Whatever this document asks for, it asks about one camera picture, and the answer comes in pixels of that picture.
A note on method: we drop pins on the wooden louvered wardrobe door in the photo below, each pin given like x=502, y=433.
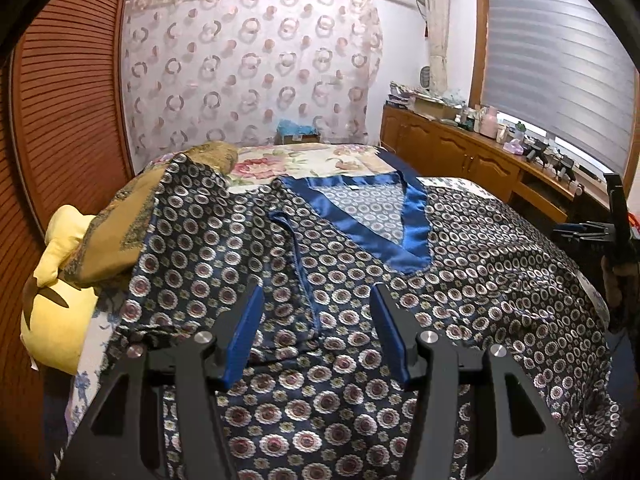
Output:
x=65, y=85

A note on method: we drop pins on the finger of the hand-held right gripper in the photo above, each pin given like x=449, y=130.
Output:
x=580, y=232

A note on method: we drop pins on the small white fan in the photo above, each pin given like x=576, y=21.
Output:
x=425, y=75

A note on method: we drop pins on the beige lace curtain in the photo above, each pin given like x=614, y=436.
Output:
x=438, y=25

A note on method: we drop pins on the gold patterned pillow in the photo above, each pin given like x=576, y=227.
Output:
x=107, y=240

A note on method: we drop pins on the bed with floral sheet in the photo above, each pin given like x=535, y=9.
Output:
x=300, y=162

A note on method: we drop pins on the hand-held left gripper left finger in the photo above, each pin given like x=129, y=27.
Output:
x=243, y=335

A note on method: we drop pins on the yellow plush toy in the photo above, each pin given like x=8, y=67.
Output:
x=60, y=320

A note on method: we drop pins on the clutter of bottles and boxes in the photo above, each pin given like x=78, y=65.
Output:
x=520, y=135

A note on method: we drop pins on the blue box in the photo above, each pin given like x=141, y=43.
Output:
x=296, y=132

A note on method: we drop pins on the long wooden cabinet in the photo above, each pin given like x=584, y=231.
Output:
x=450, y=145

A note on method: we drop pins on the window with grey blind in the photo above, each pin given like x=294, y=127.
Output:
x=545, y=50

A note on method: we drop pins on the pink bottle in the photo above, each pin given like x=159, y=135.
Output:
x=489, y=122

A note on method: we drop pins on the sheer circle-patterned curtain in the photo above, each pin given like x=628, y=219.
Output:
x=250, y=60

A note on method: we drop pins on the navy circle-patterned satin robe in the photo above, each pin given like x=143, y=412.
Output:
x=350, y=285

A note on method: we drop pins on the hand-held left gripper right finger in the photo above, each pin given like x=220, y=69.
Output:
x=392, y=335

